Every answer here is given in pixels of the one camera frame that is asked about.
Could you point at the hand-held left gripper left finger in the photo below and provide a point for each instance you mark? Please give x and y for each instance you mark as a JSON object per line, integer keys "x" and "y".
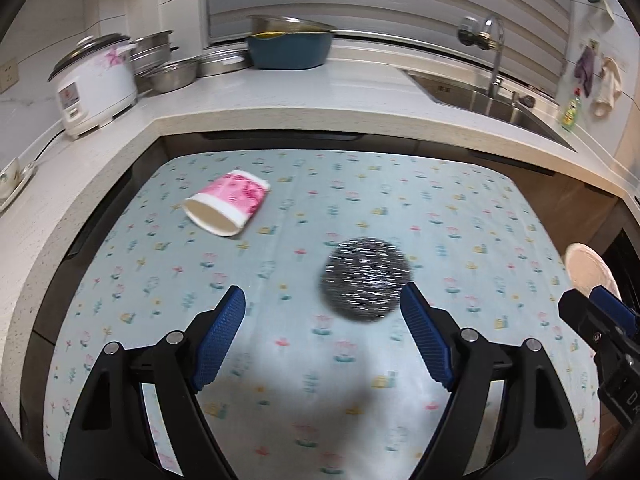
{"x": 220, "y": 340}

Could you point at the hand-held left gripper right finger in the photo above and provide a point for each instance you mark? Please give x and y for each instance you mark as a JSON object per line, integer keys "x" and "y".
{"x": 427, "y": 335}

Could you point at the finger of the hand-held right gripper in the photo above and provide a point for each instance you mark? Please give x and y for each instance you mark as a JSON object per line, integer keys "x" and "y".
{"x": 612, "y": 305}
{"x": 585, "y": 317}

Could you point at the white trash bin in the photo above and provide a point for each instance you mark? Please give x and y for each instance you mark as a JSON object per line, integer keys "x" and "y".
{"x": 585, "y": 265}

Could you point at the steel wool scrubber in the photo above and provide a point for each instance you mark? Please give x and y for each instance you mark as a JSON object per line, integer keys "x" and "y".
{"x": 365, "y": 277}

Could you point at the pink paper cup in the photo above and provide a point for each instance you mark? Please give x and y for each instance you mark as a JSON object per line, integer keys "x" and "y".
{"x": 230, "y": 195}

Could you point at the floral tablecloth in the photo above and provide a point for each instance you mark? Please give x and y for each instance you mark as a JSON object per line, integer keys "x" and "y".
{"x": 300, "y": 210}

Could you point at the green dish soap bottle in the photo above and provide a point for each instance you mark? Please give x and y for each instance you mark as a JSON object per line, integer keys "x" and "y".
{"x": 570, "y": 115}

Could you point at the beige hanging cloth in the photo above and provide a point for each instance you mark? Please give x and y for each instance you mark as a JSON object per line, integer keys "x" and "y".
{"x": 607, "y": 90}

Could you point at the purple hanging cloth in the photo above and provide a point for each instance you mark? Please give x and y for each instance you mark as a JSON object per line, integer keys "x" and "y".
{"x": 584, "y": 72}

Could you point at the steel sink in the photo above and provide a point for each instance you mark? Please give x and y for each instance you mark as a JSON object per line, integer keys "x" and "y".
{"x": 450, "y": 91}

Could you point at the white saucer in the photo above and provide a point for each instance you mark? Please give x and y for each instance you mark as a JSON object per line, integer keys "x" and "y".
{"x": 22, "y": 185}

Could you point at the floral teacup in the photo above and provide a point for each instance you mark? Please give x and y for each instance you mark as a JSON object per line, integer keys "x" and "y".
{"x": 7, "y": 177}

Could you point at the steel bowl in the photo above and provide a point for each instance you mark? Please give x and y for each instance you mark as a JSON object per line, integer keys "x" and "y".
{"x": 172, "y": 75}

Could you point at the chrome faucet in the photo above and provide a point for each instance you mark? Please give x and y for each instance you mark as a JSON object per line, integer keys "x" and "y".
{"x": 496, "y": 60}

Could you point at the flat steel pan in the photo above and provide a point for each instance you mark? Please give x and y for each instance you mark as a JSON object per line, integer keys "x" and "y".
{"x": 222, "y": 62}

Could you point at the white rice cooker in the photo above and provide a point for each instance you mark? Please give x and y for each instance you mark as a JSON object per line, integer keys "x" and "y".
{"x": 95, "y": 90}

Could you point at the stacked steel steamer pots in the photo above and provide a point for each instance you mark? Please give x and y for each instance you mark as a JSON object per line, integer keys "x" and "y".
{"x": 152, "y": 55}

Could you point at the blue plastic basin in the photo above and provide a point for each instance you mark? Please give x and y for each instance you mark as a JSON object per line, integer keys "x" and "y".
{"x": 287, "y": 52}

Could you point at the steel basin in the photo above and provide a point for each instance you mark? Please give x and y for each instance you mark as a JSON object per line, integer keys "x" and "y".
{"x": 280, "y": 24}

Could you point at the grey window blind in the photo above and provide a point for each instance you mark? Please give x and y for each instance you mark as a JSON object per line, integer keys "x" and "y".
{"x": 400, "y": 0}

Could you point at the wall outlet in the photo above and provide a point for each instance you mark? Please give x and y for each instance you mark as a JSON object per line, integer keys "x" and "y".
{"x": 9, "y": 75}

